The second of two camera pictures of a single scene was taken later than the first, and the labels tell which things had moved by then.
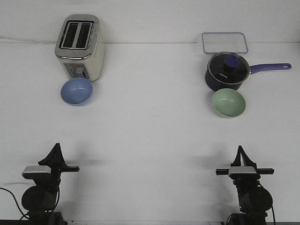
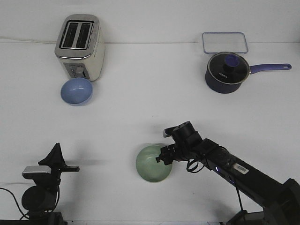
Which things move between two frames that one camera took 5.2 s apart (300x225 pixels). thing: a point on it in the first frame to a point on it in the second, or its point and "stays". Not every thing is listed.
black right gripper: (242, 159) to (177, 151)
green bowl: (229, 103) to (147, 166)
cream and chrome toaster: (79, 47) stays
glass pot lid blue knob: (228, 67) stays
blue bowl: (77, 92) stays
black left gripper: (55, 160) stays
